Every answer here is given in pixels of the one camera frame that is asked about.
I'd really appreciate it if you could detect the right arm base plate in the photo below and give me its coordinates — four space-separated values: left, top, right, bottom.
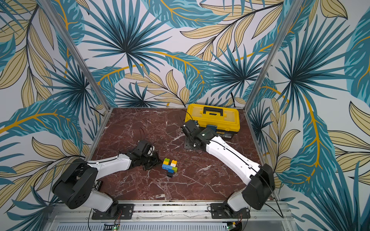
210 203 251 219

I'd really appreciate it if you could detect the aluminium front rail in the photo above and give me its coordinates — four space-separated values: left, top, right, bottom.
50 201 298 231

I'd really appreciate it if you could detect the yellow black toolbox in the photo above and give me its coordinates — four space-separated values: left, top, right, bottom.
185 104 241 139

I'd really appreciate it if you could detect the blue 2x4 lego brick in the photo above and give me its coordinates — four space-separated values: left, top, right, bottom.
162 164 175 173

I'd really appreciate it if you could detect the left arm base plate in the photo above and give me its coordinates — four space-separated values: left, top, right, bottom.
92 204 135 220

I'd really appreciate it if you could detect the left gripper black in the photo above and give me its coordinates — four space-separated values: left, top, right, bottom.
141 151 164 170

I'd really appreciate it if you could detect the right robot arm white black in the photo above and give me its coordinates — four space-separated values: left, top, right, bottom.
181 120 275 216

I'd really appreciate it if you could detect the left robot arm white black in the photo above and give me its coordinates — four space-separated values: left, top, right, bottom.
52 140 161 218

